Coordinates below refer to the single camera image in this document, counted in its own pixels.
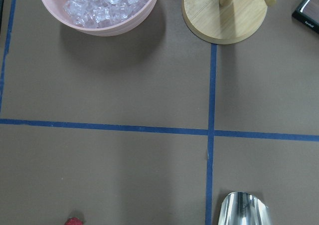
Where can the round wooden stand base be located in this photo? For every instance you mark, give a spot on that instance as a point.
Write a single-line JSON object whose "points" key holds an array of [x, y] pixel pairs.
{"points": [[224, 21]]}

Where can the red strawberry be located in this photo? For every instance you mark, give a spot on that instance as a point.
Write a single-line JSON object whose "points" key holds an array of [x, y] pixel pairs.
{"points": [[74, 221]]}

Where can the black framed tray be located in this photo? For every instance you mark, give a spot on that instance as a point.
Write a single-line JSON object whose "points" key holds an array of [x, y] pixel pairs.
{"points": [[307, 12]]}

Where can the steel scoop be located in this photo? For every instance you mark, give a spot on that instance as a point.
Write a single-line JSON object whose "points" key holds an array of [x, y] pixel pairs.
{"points": [[241, 208]]}

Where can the pink bowl of ice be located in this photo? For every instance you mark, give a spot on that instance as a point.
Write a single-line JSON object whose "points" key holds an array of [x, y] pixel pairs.
{"points": [[100, 17]]}

